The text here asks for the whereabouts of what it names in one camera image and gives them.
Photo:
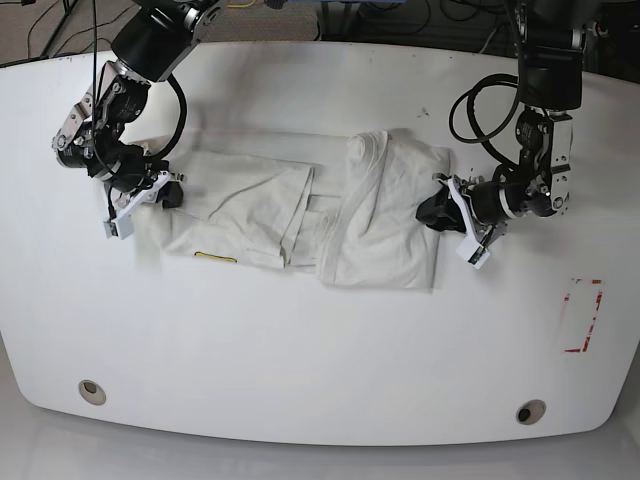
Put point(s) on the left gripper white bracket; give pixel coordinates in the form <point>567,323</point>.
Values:
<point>441,213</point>

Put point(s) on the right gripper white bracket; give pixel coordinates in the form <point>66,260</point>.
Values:
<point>121,197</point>

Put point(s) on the white printed t-shirt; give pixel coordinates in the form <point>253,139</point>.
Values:
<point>341,208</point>

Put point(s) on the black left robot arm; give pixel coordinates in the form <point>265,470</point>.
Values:
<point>532,144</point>

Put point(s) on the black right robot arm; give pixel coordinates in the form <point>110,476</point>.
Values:
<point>148,49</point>

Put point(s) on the red tape rectangle marking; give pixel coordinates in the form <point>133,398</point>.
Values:
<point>579,312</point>

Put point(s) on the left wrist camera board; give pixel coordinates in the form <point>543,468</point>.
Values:
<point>472,252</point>

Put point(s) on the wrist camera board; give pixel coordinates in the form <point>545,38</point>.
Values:
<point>472,252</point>
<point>119,227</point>

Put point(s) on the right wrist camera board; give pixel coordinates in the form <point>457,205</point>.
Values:
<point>119,227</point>

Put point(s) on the left table cable grommet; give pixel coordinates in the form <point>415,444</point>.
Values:
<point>92,393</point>

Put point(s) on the table cable grommet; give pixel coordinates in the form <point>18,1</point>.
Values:
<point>92,393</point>
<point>531,412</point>

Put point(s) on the right table cable grommet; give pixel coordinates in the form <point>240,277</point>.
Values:
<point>531,412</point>

